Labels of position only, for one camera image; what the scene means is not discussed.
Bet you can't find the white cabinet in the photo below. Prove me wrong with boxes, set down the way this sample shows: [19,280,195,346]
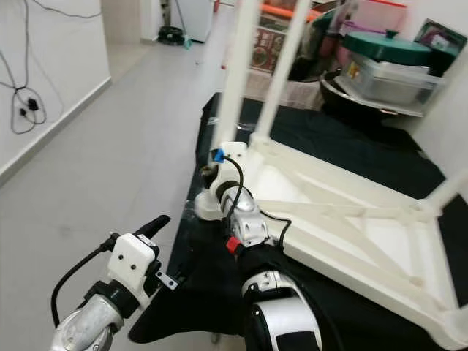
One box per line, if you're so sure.
[175,0,213,41]

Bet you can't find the clear plastic storage box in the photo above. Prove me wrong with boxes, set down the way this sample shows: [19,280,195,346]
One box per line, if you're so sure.
[340,53,447,107]

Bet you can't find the green lidded pot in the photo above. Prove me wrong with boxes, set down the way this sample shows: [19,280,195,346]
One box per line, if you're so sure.
[342,31,432,65]

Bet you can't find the red printed cardboard box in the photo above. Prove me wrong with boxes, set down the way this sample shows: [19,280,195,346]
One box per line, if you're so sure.
[252,26,286,74]

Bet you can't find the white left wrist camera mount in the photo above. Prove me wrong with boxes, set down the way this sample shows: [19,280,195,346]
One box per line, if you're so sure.
[106,233,158,308]

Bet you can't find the beige textured cloth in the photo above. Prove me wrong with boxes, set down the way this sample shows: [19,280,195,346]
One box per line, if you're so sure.
[219,69,326,110]

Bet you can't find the pink plastic storage box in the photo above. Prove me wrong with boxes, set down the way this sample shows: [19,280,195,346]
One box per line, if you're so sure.
[355,0,407,34]

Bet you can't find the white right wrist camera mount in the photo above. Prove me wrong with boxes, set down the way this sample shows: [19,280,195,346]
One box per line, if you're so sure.
[208,143,248,202]

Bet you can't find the purple printed box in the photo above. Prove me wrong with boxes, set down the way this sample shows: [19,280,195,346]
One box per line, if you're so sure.
[413,18,468,70]

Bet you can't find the black power adapter cable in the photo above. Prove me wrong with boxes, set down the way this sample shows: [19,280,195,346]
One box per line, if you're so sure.
[0,0,110,135]

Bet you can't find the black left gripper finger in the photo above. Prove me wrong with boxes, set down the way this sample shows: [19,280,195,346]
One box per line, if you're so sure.
[135,215,171,236]

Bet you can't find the orange plastic lid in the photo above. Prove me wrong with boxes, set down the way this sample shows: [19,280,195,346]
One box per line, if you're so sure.
[260,4,322,23]

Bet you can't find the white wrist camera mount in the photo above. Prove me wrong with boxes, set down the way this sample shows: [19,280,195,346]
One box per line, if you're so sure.
[208,143,248,202]
[106,233,158,308]

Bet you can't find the black round pan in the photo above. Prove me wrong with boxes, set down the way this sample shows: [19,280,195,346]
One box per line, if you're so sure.
[320,69,425,121]

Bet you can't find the black tablecloth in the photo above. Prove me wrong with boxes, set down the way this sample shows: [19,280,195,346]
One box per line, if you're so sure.
[128,91,468,351]

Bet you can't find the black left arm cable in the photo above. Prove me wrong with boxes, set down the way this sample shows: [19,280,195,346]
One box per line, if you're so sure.
[51,235,118,326]

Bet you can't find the black round floor device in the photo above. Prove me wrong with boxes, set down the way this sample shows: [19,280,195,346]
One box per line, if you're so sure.
[157,26,189,45]

